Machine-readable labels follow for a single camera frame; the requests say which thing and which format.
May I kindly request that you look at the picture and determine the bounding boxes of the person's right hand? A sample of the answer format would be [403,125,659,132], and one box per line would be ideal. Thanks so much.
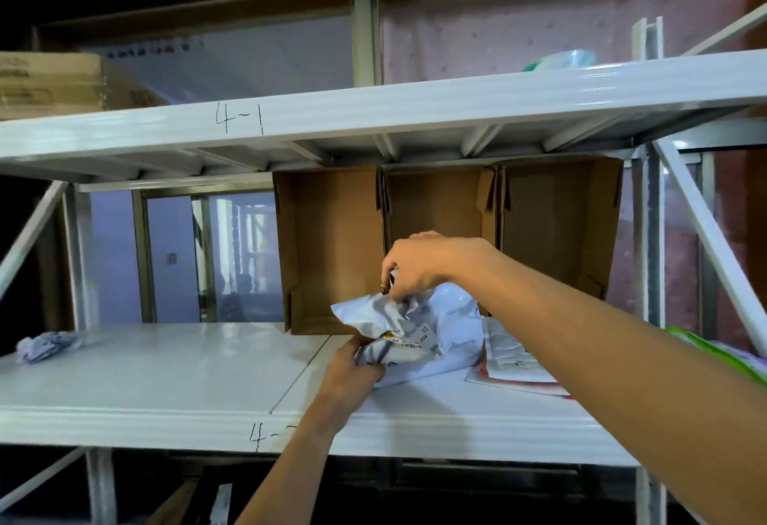
[380,230,499,305]

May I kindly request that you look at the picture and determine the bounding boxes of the person's left hand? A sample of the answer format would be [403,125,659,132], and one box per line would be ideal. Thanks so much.
[316,336,387,419]

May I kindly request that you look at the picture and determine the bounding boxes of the large grey-blue mailer bag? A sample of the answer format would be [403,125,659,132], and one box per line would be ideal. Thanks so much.
[330,281,485,390]

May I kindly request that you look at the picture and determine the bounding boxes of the white mailer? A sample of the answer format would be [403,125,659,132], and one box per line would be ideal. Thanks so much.
[479,317,559,386]

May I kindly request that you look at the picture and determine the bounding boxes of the red mailer bag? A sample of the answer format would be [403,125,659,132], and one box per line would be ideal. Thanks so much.
[466,361,571,400]

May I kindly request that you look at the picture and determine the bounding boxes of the green mailer bag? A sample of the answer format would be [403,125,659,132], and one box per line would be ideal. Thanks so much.
[663,326,767,389]

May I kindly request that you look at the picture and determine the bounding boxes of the person's right forearm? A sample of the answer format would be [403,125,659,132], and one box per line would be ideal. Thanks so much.
[464,240,767,525]

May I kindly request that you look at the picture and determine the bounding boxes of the person's left forearm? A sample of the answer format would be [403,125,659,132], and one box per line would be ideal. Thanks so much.
[235,404,362,525]

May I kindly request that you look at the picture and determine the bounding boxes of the white metal shelf rack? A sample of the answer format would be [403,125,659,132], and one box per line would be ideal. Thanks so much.
[0,3,767,525]

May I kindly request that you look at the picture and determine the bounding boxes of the open brown cardboard box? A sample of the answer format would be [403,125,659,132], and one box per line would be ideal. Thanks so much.
[377,165,499,251]
[493,157,626,302]
[272,166,386,337]

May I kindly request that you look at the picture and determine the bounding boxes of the black package with white label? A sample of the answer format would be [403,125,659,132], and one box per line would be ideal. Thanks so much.
[196,463,262,525]

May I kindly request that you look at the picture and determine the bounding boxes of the brown cardboard carton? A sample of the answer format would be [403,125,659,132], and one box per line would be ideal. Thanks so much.
[146,478,200,525]

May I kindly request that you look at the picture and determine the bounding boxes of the clear tape roll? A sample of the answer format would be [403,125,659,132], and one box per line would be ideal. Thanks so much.
[523,49,598,73]

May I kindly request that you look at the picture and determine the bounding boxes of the crumpled blue plastic film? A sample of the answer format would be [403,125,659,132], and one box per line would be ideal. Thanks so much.
[16,331,83,365]

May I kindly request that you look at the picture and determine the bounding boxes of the flat wrapped cardboard box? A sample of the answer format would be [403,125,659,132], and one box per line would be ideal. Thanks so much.
[0,51,170,122]

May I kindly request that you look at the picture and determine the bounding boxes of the metal window frame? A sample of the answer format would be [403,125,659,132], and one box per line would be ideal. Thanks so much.
[130,189,287,325]

